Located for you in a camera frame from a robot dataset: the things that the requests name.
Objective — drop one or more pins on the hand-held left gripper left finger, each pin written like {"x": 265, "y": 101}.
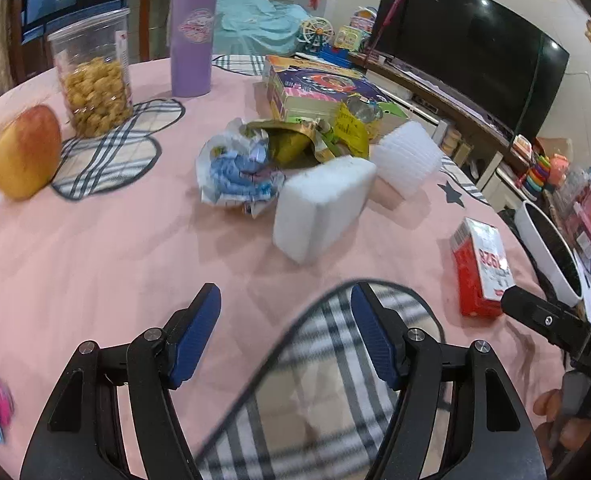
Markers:
{"x": 195, "y": 340}

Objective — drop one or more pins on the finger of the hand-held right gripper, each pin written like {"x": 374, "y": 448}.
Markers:
{"x": 535, "y": 312}

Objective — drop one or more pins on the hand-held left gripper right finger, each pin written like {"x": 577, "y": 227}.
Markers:
{"x": 375, "y": 340}

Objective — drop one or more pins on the white trash bin black bag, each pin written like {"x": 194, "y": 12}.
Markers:
{"x": 550, "y": 250}

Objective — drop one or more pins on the red carton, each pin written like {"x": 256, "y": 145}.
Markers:
{"x": 478, "y": 280}

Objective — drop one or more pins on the white foam fruit net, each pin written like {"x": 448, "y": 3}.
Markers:
{"x": 405, "y": 157}

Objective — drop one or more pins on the yellow printed wrapper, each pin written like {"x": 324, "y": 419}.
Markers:
{"x": 350, "y": 132}

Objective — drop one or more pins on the gold yellow wrapper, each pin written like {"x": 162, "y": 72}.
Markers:
{"x": 288, "y": 145}

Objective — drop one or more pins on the person's right hand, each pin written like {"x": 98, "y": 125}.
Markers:
{"x": 575, "y": 434}

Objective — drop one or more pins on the pink blanket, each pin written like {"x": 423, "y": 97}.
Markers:
{"x": 125, "y": 260}

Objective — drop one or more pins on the white foam block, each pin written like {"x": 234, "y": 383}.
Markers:
{"x": 315, "y": 210}

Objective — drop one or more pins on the white crumpled plastic bag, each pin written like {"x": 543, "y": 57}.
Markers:
{"x": 235, "y": 172}

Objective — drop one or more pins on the stack of plastic bowls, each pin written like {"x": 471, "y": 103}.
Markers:
{"x": 451, "y": 140}

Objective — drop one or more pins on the white TV cabinet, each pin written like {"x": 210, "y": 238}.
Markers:
{"x": 455, "y": 112}

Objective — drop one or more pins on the light green wrapper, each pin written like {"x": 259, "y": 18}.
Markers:
{"x": 393, "y": 110}

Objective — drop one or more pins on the clear plastic wrapper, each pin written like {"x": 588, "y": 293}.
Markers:
{"x": 368, "y": 108}

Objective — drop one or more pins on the red yellow apple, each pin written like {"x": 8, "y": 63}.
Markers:
{"x": 25, "y": 152}

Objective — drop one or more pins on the colourful book box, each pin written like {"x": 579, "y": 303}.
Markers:
{"x": 320, "y": 87}

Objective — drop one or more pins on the clear snack jar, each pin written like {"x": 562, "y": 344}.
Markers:
{"x": 95, "y": 90}

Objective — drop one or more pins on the black television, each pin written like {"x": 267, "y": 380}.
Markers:
{"x": 470, "y": 45}

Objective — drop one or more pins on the purple bottle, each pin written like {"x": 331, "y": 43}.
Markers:
{"x": 190, "y": 50}

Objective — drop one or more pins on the yellow green toy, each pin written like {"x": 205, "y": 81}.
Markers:
{"x": 350, "y": 38}

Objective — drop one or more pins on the ferris wheel toy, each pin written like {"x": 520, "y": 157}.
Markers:
{"x": 315, "y": 32}

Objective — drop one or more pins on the round colourful toy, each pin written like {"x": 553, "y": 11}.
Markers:
{"x": 361, "y": 19}

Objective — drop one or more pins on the teal covered armchair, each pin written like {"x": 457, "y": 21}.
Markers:
{"x": 255, "y": 20}

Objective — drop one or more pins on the pink thin pole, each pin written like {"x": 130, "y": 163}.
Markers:
{"x": 393, "y": 10}

